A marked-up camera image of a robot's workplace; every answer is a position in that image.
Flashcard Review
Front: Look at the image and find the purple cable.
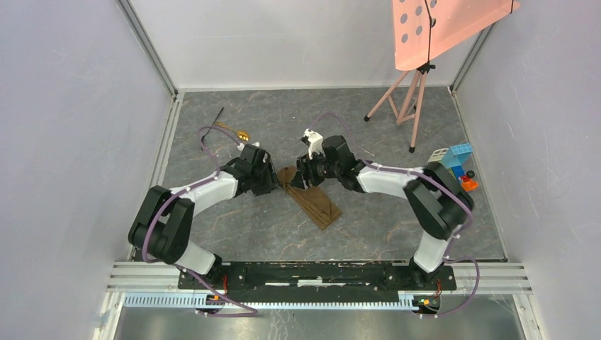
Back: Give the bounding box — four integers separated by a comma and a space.
307, 112, 481, 319
140, 125, 259, 318

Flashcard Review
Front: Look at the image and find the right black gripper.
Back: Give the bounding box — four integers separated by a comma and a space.
289, 148, 340, 191

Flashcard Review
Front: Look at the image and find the brown cloth napkin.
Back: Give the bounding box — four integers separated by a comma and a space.
276, 166, 342, 230

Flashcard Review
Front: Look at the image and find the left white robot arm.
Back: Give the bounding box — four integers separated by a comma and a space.
128, 144, 279, 289

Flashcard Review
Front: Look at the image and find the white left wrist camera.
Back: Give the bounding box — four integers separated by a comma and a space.
238, 143, 269, 164

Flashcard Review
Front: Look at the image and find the pink music stand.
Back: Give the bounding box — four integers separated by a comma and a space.
364, 0, 521, 153

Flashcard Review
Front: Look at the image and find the black fork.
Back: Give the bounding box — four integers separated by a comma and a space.
201, 106, 225, 142

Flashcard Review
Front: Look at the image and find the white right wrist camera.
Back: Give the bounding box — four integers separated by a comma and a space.
300, 129, 325, 160

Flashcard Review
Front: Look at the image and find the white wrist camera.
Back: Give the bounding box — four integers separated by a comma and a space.
238, 143, 269, 164
300, 129, 325, 160

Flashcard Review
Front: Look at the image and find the colourful toy block structure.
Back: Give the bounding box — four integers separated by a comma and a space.
428, 143, 479, 192

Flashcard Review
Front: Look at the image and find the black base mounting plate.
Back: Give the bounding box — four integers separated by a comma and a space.
203, 261, 457, 303

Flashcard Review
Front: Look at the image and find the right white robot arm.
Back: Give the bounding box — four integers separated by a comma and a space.
291, 130, 474, 289

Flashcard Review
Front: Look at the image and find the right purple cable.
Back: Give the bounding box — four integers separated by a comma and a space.
307, 112, 481, 319

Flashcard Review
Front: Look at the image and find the gold spoon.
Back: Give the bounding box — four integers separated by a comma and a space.
215, 122, 250, 142

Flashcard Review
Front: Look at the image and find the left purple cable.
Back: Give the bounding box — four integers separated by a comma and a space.
140, 125, 259, 318

